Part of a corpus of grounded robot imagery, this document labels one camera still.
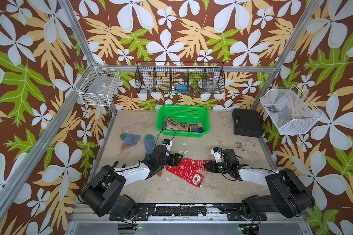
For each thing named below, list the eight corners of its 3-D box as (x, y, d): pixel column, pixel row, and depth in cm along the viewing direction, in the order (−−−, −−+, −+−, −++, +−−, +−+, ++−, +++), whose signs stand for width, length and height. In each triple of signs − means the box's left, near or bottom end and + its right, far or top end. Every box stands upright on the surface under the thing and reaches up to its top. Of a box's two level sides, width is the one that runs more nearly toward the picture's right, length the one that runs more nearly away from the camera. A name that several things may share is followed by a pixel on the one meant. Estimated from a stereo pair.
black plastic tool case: (234, 135, 108) (237, 130, 103) (231, 112, 122) (233, 107, 118) (263, 138, 106) (267, 134, 101) (256, 114, 121) (259, 110, 116)
